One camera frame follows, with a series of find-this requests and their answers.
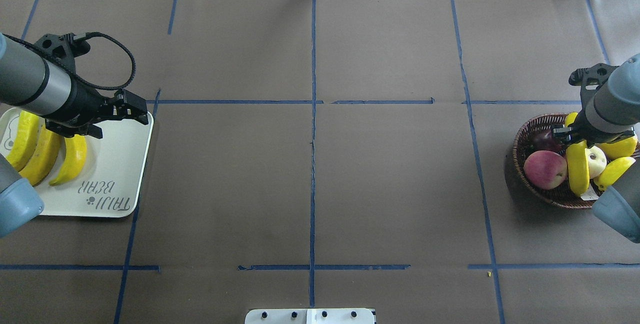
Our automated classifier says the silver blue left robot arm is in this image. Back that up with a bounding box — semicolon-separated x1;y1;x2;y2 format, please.
1;31;151;237

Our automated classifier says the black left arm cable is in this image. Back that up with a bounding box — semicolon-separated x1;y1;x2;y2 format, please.
0;32;137;92

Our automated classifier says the yellow banana bunch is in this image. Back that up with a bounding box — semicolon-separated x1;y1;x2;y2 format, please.
19;125;63;187
48;134;88;187
565;134;591;197

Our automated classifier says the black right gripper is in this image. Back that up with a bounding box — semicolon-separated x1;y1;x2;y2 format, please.
551;114;599;147

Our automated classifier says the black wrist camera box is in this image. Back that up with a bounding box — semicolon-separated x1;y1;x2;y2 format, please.
34;33;91;74

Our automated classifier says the dark purple plum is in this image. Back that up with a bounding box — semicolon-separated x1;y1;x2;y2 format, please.
530;129;563;154

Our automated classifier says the red pink apple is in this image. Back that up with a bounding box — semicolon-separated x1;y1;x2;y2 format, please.
523;150;568;190

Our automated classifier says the pale green apple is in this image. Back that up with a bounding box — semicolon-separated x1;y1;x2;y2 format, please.
585;145;608;179

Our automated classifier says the white bear tray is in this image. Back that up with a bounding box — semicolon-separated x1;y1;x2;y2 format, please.
0;107;155;219

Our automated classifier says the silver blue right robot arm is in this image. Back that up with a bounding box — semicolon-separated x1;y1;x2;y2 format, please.
551;53;640;244

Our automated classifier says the woven wicker basket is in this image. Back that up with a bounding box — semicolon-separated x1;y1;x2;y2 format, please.
512;113;640;210

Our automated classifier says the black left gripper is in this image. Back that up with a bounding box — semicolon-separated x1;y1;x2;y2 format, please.
44;76;149;140

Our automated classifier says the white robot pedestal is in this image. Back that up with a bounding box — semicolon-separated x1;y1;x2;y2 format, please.
244;307;377;324

